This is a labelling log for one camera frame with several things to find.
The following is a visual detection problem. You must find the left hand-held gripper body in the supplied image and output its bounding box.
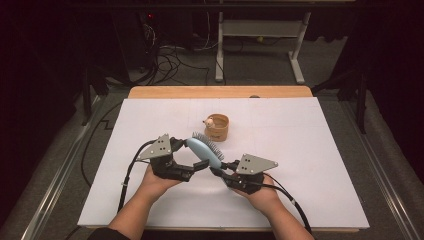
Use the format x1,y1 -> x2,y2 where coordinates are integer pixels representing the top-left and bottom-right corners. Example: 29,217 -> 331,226
135,133 -> 196,183

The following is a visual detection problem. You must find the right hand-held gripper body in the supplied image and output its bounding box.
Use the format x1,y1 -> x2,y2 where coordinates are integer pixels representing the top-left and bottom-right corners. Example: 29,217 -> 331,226
220,153 -> 279,196

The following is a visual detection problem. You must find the light blue hairbrush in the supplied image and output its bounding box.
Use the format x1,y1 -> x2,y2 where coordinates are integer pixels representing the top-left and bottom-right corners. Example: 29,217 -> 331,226
184,131 -> 225,170

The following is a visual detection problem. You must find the person's left hand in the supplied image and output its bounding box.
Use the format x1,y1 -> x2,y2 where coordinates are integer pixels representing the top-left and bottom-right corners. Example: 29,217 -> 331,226
135,164 -> 184,204

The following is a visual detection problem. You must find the person's right hand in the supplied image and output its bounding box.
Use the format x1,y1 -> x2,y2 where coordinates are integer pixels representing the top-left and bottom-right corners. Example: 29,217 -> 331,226
231,174 -> 285,214

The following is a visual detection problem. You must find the tan cup with animal figure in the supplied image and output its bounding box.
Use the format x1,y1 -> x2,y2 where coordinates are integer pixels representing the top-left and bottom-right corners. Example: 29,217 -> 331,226
202,113 -> 230,143

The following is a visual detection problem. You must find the white table board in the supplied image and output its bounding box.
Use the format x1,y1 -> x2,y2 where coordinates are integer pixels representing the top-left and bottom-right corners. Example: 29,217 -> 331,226
77,97 -> 370,230

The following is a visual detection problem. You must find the wooden table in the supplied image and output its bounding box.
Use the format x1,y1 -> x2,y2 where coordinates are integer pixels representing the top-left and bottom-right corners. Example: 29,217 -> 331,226
84,85 -> 360,234

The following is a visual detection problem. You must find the person's dark sleeve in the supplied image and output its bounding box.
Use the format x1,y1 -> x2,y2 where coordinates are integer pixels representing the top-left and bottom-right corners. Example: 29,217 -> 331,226
87,227 -> 131,240

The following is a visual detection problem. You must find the black metal stand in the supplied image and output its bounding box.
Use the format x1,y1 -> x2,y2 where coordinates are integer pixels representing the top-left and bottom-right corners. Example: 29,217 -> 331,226
311,63 -> 368,135
80,64 -> 110,127

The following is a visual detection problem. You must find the black computer tower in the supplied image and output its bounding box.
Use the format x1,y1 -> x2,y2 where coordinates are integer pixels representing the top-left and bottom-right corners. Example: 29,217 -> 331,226
111,9 -> 158,72

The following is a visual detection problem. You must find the dark curtain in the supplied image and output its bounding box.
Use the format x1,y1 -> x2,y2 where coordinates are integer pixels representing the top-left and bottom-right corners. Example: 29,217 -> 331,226
0,0 -> 86,229
344,0 -> 424,184

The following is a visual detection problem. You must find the left hand-held gripper cable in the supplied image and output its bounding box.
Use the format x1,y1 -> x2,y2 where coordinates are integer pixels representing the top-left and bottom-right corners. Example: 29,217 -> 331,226
117,139 -> 158,214

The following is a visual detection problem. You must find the hand-held gripper cable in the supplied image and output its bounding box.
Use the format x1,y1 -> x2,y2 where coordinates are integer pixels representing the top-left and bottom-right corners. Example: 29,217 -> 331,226
117,139 -> 158,214
248,173 -> 313,234

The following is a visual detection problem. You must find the right hand-held gripper cable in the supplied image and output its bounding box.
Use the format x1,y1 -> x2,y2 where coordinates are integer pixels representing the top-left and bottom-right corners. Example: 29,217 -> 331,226
248,173 -> 313,234

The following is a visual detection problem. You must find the tangle of floor cables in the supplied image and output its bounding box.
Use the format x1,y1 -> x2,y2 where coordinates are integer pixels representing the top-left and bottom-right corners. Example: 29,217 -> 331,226
138,19 -> 228,86

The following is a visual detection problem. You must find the black floor cable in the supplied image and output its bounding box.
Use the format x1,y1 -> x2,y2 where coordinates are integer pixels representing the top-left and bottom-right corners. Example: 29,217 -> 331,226
80,100 -> 124,188

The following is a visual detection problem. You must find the aluminium floor rail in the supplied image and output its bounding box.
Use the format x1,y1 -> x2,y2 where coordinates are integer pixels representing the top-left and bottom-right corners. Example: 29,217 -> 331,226
19,94 -> 103,240
338,99 -> 424,240

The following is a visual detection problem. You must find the white metal stand frame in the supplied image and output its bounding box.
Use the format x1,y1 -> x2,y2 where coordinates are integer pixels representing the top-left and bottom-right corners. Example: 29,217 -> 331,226
214,0 -> 313,85

